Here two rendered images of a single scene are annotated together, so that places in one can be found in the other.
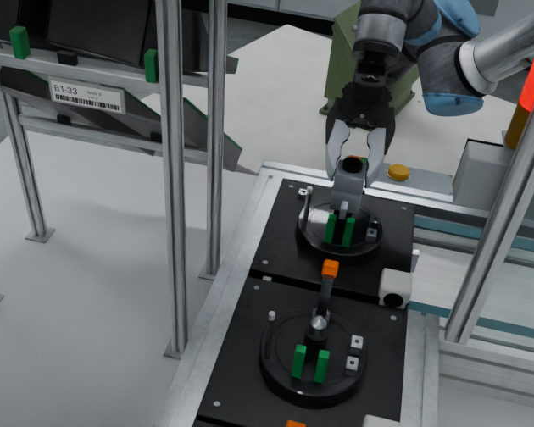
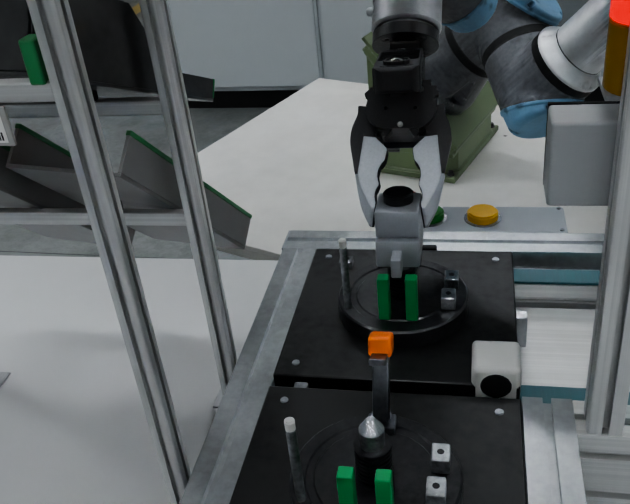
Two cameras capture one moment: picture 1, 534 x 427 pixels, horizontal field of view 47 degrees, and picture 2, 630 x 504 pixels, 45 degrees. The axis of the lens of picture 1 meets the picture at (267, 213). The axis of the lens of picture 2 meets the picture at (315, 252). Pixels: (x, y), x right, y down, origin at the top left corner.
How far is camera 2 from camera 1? 0.18 m
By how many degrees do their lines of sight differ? 9
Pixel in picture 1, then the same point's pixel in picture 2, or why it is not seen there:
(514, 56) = not seen: hidden behind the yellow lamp
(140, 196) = not seen: hidden behind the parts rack
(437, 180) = (541, 217)
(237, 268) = (256, 378)
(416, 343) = (542, 445)
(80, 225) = (45, 363)
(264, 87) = (293, 153)
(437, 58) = (510, 59)
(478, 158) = (568, 121)
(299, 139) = (346, 206)
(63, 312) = (16, 486)
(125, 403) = not seen: outside the picture
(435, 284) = (561, 359)
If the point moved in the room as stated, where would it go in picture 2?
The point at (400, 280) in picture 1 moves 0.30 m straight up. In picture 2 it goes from (501, 354) to (513, 42)
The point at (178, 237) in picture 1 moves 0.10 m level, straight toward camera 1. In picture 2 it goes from (138, 330) to (135, 413)
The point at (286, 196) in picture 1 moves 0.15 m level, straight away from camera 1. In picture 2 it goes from (323, 269) to (327, 209)
